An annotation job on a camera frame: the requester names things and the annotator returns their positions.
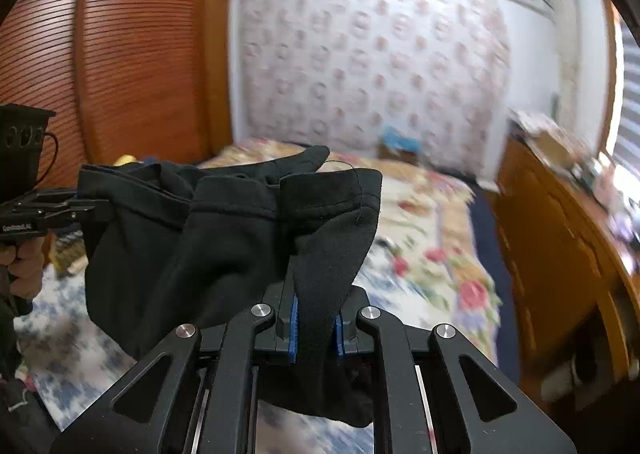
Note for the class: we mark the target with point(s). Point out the cardboard box with teal cloth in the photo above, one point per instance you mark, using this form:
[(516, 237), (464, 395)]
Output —
[(400, 144)]

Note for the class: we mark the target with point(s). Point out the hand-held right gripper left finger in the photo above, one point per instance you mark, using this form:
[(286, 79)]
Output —
[(294, 334)]

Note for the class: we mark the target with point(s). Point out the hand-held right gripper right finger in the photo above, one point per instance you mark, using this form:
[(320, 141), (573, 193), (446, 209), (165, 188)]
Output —
[(341, 334)]

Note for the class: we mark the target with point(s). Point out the wooden louvered wardrobe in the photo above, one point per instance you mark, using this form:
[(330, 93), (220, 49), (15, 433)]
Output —
[(125, 59)]

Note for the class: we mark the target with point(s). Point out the person's left hand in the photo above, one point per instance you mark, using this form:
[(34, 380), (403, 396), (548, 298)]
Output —
[(25, 269)]

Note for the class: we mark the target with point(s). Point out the navy bed sheet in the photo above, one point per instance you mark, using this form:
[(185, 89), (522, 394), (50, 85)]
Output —
[(492, 259)]

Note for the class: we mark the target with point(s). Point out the pale window curtain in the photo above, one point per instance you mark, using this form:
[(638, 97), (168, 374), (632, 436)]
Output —
[(562, 34)]

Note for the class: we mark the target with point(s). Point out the black printed t-shirt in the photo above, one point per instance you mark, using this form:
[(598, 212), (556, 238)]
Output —
[(200, 244)]

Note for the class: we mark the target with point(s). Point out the patterned cloth pile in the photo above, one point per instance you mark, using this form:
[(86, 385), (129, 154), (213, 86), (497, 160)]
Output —
[(532, 121)]

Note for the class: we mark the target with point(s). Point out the circle patterned sheer curtain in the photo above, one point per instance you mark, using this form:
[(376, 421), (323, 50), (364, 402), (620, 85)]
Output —
[(370, 69)]

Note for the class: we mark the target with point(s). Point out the open cardboard box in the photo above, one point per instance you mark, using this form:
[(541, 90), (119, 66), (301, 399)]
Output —
[(552, 146)]

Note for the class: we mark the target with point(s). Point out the blue floral white sheet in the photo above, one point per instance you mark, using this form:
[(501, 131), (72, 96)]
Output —
[(65, 334)]

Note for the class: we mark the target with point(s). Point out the pale slipper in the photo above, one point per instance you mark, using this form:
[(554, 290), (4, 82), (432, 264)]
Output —
[(565, 376)]

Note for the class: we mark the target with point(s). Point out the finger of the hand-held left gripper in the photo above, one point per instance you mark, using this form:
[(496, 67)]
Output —
[(65, 211)]

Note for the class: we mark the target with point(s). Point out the wooden cabinet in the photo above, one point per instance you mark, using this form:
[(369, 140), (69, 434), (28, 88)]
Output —
[(550, 244)]

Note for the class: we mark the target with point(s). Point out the person's dark clothing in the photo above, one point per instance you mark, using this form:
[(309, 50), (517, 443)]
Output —
[(20, 409)]

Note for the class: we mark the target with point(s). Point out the striped window blind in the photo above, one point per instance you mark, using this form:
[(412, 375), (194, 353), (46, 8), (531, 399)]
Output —
[(629, 99)]

